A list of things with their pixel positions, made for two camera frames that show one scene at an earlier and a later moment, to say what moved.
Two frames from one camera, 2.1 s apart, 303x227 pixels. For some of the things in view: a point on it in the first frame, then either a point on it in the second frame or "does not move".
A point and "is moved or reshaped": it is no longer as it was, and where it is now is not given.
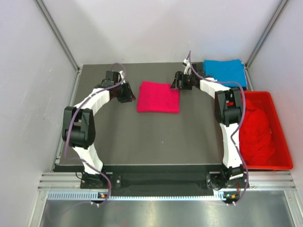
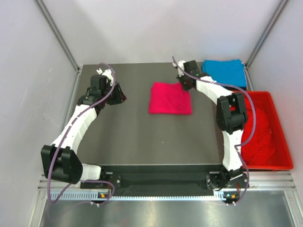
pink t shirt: (157, 97) is moved or reshaped
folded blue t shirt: (226, 71) does not move
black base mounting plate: (165, 180) does not move
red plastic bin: (281, 159) does not move
